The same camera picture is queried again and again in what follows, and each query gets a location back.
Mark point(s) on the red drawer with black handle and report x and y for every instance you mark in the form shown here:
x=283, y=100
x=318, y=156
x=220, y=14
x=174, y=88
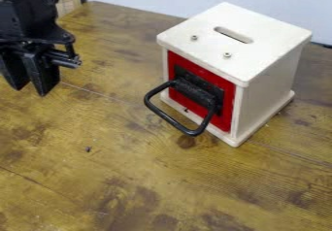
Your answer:
x=201, y=91

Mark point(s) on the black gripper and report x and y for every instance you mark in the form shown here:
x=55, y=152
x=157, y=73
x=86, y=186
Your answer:
x=29, y=21

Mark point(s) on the white wooden box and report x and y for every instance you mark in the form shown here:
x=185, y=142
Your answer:
x=245, y=53

